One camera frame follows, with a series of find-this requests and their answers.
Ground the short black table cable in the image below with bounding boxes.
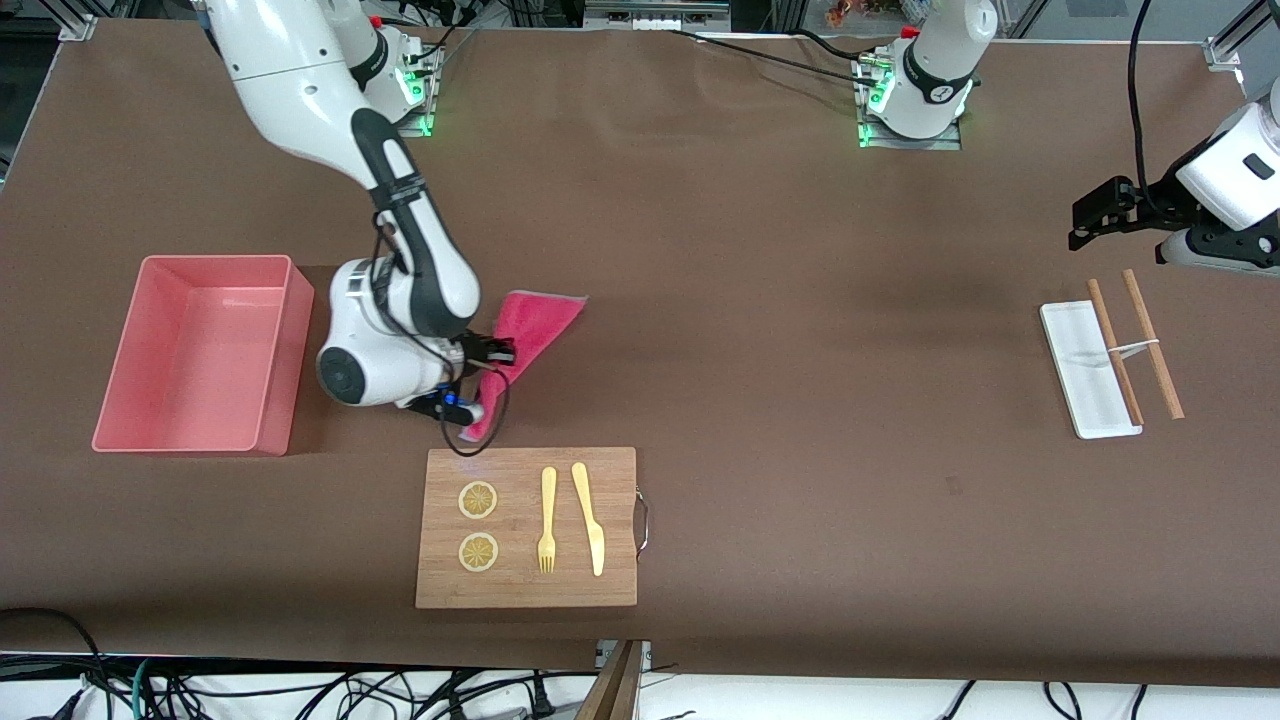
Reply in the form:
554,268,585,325
795,28,873,63

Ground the yellow plastic fork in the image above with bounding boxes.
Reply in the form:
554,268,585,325
537,466,558,575

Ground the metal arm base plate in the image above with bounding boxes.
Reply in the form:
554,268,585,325
858,55,963,151
395,45,441,138

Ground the wooden post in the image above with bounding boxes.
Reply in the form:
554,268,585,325
577,640,643,720

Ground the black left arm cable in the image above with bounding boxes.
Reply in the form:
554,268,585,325
1127,0,1161,221

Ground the red cloth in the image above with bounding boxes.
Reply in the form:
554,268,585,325
458,290,589,444

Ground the black floor cable loop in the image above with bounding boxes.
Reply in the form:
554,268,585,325
0,606,106,720

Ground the long black table cable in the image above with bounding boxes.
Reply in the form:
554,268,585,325
668,28,886,85

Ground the pink plastic bin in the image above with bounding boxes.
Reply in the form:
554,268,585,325
92,255,316,457

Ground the colourful toy pile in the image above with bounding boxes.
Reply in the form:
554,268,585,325
825,0,906,27

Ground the aluminium frame rail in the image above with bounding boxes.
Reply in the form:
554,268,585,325
585,0,731,31

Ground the white rectangular tray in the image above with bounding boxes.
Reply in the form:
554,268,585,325
1039,302,1143,440

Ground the yellow plastic knife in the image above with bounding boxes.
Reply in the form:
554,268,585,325
571,461,606,578

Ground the wooden cutting board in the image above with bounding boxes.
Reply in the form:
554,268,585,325
415,447,638,609

